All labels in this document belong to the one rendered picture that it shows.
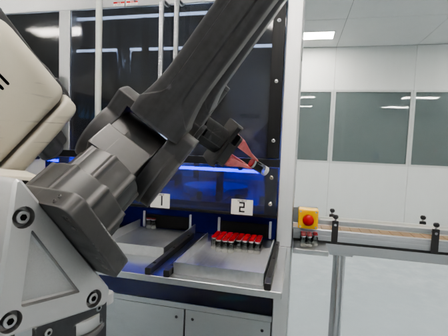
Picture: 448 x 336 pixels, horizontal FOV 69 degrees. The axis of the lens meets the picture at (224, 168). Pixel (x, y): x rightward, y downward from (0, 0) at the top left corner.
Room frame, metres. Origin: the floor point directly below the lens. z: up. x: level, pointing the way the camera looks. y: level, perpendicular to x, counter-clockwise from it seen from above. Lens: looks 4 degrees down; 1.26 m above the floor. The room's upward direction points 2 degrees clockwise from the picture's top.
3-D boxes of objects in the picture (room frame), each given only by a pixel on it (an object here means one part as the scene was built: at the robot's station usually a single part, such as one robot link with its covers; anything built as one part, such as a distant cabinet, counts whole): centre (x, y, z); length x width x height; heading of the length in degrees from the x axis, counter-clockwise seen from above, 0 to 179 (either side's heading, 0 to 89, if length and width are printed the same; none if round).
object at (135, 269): (1.14, 0.13, 0.87); 0.70 x 0.48 x 0.02; 77
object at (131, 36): (1.39, 0.44, 1.51); 0.47 x 0.01 x 0.59; 77
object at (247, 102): (1.29, 0.00, 1.51); 0.43 x 0.01 x 0.59; 77
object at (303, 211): (1.23, -0.33, 1.00); 0.08 x 0.07 x 0.07; 167
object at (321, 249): (1.27, -0.35, 0.87); 0.14 x 0.13 x 0.02; 167
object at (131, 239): (1.25, 0.28, 0.90); 0.34 x 0.26 x 0.04; 167
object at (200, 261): (1.06, -0.03, 0.90); 0.34 x 0.26 x 0.04; 167
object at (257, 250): (1.15, -0.05, 0.90); 0.18 x 0.02 x 0.05; 77
